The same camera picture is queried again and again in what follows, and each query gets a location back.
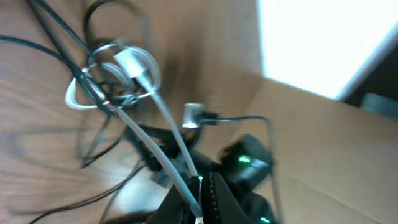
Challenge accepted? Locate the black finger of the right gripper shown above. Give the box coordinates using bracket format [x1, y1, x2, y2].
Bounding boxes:
[126, 124, 200, 172]

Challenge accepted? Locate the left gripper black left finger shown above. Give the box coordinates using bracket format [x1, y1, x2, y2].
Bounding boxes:
[146, 185, 197, 224]

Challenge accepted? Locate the white USB cable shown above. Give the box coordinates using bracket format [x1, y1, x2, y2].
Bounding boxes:
[64, 43, 205, 224]

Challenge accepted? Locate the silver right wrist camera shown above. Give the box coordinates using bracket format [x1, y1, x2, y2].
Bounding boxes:
[182, 103, 205, 129]

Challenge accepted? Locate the black right camera cable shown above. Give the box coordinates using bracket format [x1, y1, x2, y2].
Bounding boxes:
[198, 111, 284, 224]

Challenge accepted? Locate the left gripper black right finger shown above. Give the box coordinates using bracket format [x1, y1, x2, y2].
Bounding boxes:
[201, 172, 253, 224]

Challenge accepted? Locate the black USB cable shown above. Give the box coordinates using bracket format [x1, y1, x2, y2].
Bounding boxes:
[0, 0, 200, 224]

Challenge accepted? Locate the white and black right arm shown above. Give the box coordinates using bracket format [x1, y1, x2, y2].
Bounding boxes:
[125, 125, 280, 223]

